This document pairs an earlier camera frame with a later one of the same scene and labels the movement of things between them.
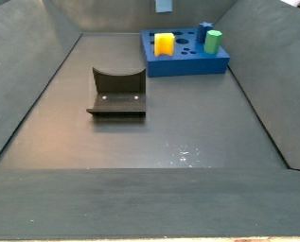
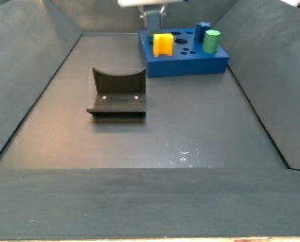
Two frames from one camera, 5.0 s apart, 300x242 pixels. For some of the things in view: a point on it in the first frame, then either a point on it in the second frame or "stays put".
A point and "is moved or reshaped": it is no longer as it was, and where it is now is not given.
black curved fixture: x=120 y=95 stays put
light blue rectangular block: x=164 y=6 is moved or reshaped
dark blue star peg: x=204 y=26 stays put
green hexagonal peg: x=212 y=43 stays put
